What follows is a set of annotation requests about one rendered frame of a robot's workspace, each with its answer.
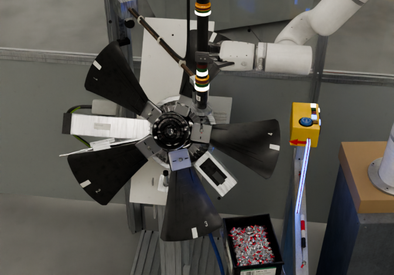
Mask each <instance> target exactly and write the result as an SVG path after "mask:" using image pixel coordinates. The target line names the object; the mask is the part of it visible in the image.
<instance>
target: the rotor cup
mask: <svg viewBox="0 0 394 275"><path fill-rule="evenodd" d="M193 124H194V121H193V120H192V119H191V118H190V116H188V118H187V117H184V116H182V115H178V114H177V113H175V112H174V111H169V112H167V113H165V114H163V115H161V116H159V117H158V118H157V119H156V120H155V122H154V124H153V126H152V137H153V139H154V141H155V143H156V144H157V145H158V146H159V147H161V148H162V150H164V151H165V152H171V151H176V150H181V149H184V148H187V150H188V149H189V148H190V147H191V146H192V144H193V143H190V140H191V139H190V137H191V133H190V134H189V132H192V127H193ZM169 128H171V129H173V131H174V133H173V134H172V135H169V134H168V133H167V130H168V129H169Z"/></svg>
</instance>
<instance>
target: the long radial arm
mask: <svg viewBox="0 0 394 275"><path fill-rule="evenodd" d="M149 126H151V124H150V123H149V122H148V121H147V120H146V119H138V118H124V117H109V116H94V115H87V114H72V123H71V131H70V134H71V135H82V136H90V137H104V138H118V139H125V140H129V139H133V138H142V137H146V136H147V135H148V134H150V131H148V130H150V128H151V127H149Z"/></svg>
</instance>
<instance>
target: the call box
mask: <svg viewBox="0 0 394 275"><path fill-rule="evenodd" d="M316 113H317V114H316V115H317V119H313V118H311V103H296V102H293V103H292V106H291V115H290V141H291V140H296V139H298V141H307V139H308V138H310V147H317V144H318V137H319V133H320V120H319V111H318V104H316ZM302 117H308V118H310V119H311V120H312V123H311V125H303V124H301V119H302ZM313 120H317V121H318V124H313ZM290 145H295V144H293V143H290ZM295 146H302V147H306V144H297V145H295Z"/></svg>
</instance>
